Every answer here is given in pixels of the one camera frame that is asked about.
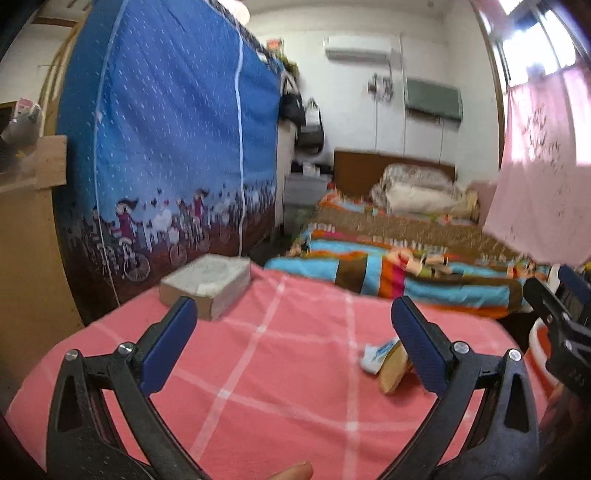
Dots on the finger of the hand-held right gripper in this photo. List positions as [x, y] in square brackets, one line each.
[575, 281]
[549, 300]

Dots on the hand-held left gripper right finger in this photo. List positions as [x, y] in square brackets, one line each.
[422, 350]

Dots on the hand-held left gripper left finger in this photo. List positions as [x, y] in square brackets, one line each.
[171, 341]

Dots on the wooden toy slice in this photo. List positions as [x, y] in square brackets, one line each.
[392, 374]

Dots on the orange plastic bucket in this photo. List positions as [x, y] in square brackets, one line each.
[540, 348]

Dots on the white and blue wrapper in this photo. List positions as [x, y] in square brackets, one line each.
[374, 360]

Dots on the person's right hand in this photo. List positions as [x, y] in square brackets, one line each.
[570, 413]

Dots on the person's left hand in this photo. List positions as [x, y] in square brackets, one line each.
[291, 471]

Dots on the white tissue box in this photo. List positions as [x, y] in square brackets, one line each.
[207, 281]

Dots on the pink curtain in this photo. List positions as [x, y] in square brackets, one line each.
[545, 184]

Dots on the colourful striped bed sheet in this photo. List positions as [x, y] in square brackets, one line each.
[415, 240]

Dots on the pink checked tablecloth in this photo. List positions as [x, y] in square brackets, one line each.
[286, 369]

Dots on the cream pillow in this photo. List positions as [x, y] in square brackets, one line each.
[425, 198]

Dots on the wooden cabinet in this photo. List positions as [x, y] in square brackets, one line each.
[32, 277]

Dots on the floral folded quilt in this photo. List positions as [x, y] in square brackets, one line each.
[415, 175]

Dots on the green storage box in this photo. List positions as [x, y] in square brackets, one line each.
[298, 219]

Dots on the wooden bed headboard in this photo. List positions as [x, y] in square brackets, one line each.
[360, 168]

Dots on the grey nightstand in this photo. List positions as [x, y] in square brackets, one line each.
[307, 189]

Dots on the blue printed wardrobe cover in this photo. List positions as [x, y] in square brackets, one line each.
[175, 129]

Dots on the window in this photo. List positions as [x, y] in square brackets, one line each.
[531, 41]

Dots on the grey hanging bag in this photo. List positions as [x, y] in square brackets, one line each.
[310, 134]

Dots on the grey stuffed toy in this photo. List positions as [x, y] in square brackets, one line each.
[21, 134]

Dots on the black hanging bag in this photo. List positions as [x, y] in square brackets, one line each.
[293, 106]

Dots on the white air conditioner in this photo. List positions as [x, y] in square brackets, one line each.
[358, 48]

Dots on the white ceiling lamp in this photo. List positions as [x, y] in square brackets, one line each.
[240, 9]

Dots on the green covered wall cabinet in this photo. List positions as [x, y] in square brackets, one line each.
[434, 99]

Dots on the hanging wall ornament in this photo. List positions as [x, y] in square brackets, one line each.
[381, 85]

